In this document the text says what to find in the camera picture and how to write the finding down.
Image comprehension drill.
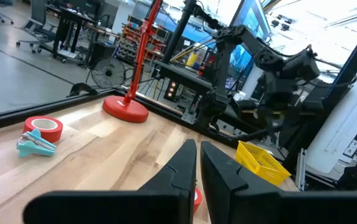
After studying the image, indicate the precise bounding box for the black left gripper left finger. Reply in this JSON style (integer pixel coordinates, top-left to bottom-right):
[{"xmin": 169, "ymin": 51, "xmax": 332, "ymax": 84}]
[{"xmin": 22, "ymin": 138, "xmax": 198, "ymax": 224}]

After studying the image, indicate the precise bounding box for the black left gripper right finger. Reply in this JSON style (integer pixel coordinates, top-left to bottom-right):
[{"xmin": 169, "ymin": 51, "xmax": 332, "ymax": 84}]
[{"xmin": 200, "ymin": 141, "xmax": 357, "ymax": 224}]

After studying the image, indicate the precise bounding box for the red tape roll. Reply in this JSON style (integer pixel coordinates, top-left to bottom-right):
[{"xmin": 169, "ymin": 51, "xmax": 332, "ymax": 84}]
[
  {"xmin": 193, "ymin": 187, "xmax": 203, "ymax": 214},
  {"xmin": 22, "ymin": 116, "xmax": 64, "ymax": 144}
]

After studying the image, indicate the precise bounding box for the teal staple remover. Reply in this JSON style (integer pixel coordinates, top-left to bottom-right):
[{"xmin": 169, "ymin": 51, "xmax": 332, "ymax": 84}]
[{"xmin": 16, "ymin": 128, "xmax": 57, "ymax": 158}]

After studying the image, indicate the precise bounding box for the yellow plastic basket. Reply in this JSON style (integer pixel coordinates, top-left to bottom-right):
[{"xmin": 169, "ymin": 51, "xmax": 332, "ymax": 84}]
[{"xmin": 235, "ymin": 140, "xmax": 292, "ymax": 187}]

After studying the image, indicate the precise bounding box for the silver aluminium bar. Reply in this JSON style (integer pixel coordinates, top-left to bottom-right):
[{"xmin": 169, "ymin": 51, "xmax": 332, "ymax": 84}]
[{"xmin": 295, "ymin": 147, "xmax": 307, "ymax": 191}]

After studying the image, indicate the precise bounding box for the monitor with blue screen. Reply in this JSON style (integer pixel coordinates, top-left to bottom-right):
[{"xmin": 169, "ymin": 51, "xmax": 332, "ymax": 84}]
[{"xmin": 224, "ymin": 0, "xmax": 272, "ymax": 91}]

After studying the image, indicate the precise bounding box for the grey mounting plate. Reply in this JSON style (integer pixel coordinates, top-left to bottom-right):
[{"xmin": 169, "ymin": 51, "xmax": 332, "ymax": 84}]
[{"xmin": 181, "ymin": 107, "xmax": 198, "ymax": 124}]

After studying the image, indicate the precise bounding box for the yellow bottle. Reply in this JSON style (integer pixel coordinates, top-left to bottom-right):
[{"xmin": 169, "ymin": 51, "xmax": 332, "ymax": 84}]
[{"xmin": 186, "ymin": 49, "xmax": 199, "ymax": 68}]

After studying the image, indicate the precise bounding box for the black cart with pole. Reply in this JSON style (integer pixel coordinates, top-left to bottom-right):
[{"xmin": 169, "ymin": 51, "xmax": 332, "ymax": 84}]
[{"xmin": 153, "ymin": 0, "xmax": 213, "ymax": 103}]

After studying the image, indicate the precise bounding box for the black box with red lights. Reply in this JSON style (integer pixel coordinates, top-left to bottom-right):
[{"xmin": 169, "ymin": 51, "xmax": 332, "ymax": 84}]
[{"xmin": 164, "ymin": 80, "xmax": 179, "ymax": 101}]

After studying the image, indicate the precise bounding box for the red desk lamp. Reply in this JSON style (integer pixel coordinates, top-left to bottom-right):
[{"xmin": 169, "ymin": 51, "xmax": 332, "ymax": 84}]
[{"xmin": 102, "ymin": 0, "xmax": 164, "ymax": 123}]

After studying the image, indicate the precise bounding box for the black floor fan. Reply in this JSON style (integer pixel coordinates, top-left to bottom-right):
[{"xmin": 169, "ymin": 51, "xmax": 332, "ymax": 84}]
[{"xmin": 90, "ymin": 57, "xmax": 126, "ymax": 90}]

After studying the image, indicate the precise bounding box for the red parts bin shelf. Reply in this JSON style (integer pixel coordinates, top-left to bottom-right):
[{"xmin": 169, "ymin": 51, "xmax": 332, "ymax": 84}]
[{"xmin": 114, "ymin": 21, "xmax": 169, "ymax": 65}]

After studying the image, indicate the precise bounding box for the black office desk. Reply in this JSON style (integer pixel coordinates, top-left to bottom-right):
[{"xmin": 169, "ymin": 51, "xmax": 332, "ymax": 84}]
[{"xmin": 45, "ymin": 2, "xmax": 104, "ymax": 63}]

